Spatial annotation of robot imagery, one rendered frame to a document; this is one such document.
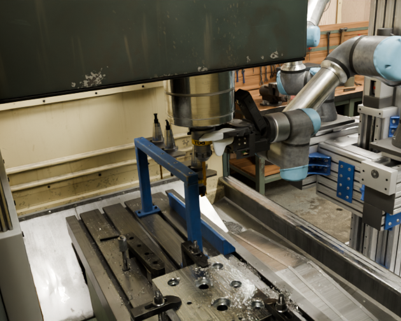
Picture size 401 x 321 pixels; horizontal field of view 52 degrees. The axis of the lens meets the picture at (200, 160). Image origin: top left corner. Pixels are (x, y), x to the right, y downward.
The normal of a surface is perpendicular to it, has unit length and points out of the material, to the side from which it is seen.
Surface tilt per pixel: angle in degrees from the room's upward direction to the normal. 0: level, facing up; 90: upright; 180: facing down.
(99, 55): 90
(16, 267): 90
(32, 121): 90
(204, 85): 90
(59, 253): 24
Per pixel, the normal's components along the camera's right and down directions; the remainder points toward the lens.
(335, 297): 0.00, -0.88
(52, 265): 0.13, -0.72
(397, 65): 0.35, 0.25
